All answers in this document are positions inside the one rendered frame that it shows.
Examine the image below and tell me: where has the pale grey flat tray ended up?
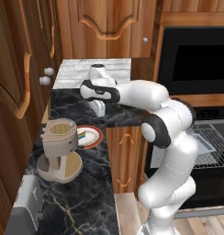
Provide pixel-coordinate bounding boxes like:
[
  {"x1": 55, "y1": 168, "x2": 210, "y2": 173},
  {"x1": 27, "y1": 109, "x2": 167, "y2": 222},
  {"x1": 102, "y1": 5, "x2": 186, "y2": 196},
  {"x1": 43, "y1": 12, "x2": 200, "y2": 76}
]
[{"x1": 190, "y1": 131, "x2": 217, "y2": 156}]

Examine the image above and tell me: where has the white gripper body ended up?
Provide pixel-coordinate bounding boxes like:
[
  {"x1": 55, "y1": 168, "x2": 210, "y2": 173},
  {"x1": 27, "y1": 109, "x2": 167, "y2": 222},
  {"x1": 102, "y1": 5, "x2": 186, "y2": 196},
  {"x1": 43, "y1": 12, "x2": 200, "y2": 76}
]
[{"x1": 88, "y1": 99, "x2": 106, "y2": 118}]

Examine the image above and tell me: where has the white round cupboard knob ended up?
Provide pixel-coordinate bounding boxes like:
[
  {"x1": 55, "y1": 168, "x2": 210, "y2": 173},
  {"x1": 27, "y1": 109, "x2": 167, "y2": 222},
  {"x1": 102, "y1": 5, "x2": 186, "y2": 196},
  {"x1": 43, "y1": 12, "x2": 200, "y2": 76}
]
[
  {"x1": 39, "y1": 75, "x2": 52, "y2": 87},
  {"x1": 43, "y1": 66, "x2": 56, "y2": 77}
]

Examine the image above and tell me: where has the wooden oven housing cabinet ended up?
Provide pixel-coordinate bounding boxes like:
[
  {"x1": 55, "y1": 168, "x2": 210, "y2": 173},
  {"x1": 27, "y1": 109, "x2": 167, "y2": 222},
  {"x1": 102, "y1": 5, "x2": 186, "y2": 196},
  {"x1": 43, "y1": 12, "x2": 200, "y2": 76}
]
[{"x1": 151, "y1": 0, "x2": 224, "y2": 108}]

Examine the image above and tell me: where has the red-rimmed plate with rainbow print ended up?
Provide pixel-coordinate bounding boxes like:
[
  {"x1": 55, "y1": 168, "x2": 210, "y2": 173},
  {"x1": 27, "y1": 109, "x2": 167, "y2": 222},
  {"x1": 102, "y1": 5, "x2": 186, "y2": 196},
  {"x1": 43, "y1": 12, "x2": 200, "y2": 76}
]
[{"x1": 76, "y1": 124, "x2": 105, "y2": 151}]

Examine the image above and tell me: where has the narrow wooden cupboard door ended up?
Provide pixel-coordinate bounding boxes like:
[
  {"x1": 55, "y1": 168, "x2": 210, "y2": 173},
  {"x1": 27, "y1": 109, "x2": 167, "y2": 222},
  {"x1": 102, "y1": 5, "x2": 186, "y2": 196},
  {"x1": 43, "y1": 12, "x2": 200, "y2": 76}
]
[{"x1": 26, "y1": 0, "x2": 63, "y2": 123}]

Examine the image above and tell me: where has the grey toaster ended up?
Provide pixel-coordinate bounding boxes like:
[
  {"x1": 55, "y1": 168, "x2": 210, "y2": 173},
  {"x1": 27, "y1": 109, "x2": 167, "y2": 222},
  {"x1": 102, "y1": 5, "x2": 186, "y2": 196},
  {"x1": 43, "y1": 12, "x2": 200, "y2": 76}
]
[{"x1": 3, "y1": 173, "x2": 45, "y2": 235}]

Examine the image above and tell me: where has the grey oven door handle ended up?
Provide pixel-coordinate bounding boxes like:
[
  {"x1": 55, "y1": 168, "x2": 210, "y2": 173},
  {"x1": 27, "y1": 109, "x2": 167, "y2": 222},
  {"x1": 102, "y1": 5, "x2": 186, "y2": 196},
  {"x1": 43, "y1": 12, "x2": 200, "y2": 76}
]
[{"x1": 174, "y1": 205, "x2": 224, "y2": 219}]

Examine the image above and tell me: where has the wooden base cabinet door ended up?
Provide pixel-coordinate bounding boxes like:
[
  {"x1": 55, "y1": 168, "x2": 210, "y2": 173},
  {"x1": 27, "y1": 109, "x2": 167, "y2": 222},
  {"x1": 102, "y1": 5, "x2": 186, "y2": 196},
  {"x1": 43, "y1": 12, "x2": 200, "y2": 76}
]
[{"x1": 106, "y1": 125, "x2": 149, "y2": 195}]

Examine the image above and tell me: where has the arched wooden cupboard door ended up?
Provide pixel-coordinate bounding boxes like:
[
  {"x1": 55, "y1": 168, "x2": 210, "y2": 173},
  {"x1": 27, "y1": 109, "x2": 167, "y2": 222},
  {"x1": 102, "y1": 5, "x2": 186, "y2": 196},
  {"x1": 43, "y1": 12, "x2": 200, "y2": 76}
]
[
  {"x1": 56, "y1": 0, "x2": 109, "y2": 60},
  {"x1": 106, "y1": 0, "x2": 158, "y2": 59}
]

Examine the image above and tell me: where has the wire oven rack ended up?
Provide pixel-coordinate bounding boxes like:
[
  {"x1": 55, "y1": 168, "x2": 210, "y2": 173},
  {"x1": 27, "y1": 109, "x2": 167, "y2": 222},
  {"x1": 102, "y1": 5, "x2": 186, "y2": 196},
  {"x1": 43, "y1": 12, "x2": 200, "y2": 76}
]
[{"x1": 150, "y1": 121, "x2": 224, "y2": 170}]

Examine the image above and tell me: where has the black built-in microwave oven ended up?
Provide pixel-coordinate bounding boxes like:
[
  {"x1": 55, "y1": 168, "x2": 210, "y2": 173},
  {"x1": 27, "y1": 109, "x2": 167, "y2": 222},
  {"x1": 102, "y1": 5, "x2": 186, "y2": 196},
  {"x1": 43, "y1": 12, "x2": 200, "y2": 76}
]
[{"x1": 157, "y1": 26, "x2": 224, "y2": 96}]

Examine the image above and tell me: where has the black oven door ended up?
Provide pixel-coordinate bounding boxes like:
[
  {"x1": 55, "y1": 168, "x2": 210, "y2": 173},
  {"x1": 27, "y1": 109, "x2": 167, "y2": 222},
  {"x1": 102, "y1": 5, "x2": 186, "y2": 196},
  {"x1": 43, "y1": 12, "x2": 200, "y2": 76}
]
[{"x1": 144, "y1": 164, "x2": 224, "y2": 211}]

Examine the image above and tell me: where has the large wooden cupboard door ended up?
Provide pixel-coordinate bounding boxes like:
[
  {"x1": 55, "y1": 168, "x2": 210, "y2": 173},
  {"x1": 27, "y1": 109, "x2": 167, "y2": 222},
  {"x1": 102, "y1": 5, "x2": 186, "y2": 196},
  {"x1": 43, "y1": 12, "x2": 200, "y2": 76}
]
[{"x1": 0, "y1": 0, "x2": 37, "y2": 235}]

